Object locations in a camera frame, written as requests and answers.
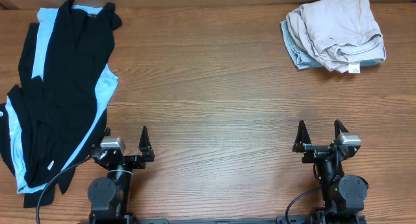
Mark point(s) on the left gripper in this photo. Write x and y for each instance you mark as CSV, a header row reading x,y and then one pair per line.
x,y
139,161

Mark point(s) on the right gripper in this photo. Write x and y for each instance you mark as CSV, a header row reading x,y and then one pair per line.
x,y
301,143

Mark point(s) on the black t-shirt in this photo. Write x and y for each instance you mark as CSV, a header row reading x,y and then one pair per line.
x,y
79,48

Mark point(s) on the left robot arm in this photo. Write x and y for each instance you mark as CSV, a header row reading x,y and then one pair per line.
x,y
109,195

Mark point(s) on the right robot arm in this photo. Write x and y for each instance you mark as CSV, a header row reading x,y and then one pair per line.
x,y
342,195

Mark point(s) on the grey folded garment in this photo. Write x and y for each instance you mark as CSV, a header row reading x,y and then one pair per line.
x,y
336,45

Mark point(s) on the beige folded garment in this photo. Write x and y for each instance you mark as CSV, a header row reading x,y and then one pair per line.
x,y
335,9

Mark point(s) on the black garment under pile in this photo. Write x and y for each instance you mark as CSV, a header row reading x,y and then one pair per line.
x,y
41,125

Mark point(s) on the light blue printed t-shirt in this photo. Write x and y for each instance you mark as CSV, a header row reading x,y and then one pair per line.
x,y
104,90

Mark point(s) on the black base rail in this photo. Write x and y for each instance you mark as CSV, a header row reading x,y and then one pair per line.
x,y
277,220

